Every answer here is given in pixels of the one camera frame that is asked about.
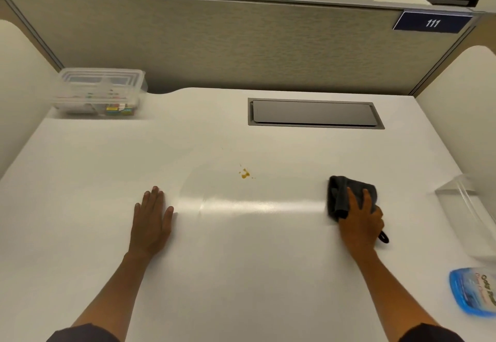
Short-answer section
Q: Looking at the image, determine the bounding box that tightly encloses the clear lidded storage box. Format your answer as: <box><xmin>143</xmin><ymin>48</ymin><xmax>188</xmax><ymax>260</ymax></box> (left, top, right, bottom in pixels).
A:
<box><xmin>50</xmin><ymin>68</ymin><xmax>149</xmax><ymax>118</ymax></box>

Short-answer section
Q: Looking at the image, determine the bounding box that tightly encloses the gray cable hatch lid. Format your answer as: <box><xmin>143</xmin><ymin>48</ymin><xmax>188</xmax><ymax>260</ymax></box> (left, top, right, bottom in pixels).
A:
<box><xmin>247</xmin><ymin>98</ymin><xmax>385</xmax><ymax>130</ymax></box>

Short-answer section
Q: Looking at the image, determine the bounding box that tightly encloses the dark blue number sign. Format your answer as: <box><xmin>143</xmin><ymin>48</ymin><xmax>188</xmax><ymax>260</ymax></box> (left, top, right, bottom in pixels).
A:
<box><xmin>392</xmin><ymin>10</ymin><xmax>474</xmax><ymax>34</ymax></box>

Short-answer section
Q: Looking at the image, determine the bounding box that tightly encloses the clear plastic bin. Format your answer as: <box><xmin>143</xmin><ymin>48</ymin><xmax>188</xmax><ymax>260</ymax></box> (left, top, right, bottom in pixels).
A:
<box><xmin>434</xmin><ymin>174</ymin><xmax>496</xmax><ymax>261</ymax></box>

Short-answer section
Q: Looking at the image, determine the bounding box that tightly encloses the grey microfibre cloth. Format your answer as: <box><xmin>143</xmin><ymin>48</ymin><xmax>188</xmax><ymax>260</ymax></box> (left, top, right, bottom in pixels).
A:
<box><xmin>327</xmin><ymin>175</ymin><xmax>390</xmax><ymax>244</ymax></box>

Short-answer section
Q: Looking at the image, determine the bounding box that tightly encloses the person's right forearm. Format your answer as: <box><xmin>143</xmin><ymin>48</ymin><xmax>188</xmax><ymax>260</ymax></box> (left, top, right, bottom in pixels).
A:
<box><xmin>350</xmin><ymin>248</ymin><xmax>433</xmax><ymax>335</ymax></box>

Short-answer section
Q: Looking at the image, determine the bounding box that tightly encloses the person's left hand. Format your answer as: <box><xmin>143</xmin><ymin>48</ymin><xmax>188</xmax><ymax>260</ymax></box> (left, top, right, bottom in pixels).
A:
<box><xmin>129</xmin><ymin>185</ymin><xmax>175</xmax><ymax>259</ymax></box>

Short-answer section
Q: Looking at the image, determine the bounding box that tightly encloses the person's right hand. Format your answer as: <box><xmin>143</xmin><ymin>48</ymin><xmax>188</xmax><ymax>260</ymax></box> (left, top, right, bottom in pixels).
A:
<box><xmin>337</xmin><ymin>186</ymin><xmax>385</xmax><ymax>261</ymax></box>

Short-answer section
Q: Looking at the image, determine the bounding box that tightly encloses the beige partition panel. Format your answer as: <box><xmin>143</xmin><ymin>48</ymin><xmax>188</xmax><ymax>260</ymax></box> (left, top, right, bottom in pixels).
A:
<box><xmin>464</xmin><ymin>11</ymin><xmax>496</xmax><ymax>54</ymax></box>
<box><xmin>0</xmin><ymin>0</ymin><xmax>30</xmax><ymax>23</ymax></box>
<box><xmin>0</xmin><ymin>0</ymin><xmax>485</xmax><ymax>97</ymax></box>

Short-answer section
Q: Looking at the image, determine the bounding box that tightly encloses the white table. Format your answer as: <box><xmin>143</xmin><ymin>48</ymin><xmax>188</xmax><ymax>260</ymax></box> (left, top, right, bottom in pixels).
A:
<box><xmin>0</xmin><ymin>86</ymin><xmax>496</xmax><ymax>342</ymax></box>

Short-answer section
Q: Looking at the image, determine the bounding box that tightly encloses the person's left forearm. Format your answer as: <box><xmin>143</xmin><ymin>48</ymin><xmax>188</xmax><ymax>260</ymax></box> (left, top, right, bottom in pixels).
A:
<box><xmin>71</xmin><ymin>251</ymin><xmax>160</xmax><ymax>333</ymax></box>

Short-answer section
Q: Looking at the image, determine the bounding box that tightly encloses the blue spray bottle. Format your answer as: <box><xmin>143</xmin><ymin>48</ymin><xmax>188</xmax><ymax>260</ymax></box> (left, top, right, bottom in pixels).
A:
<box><xmin>449</xmin><ymin>267</ymin><xmax>496</xmax><ymax>318</ymax></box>

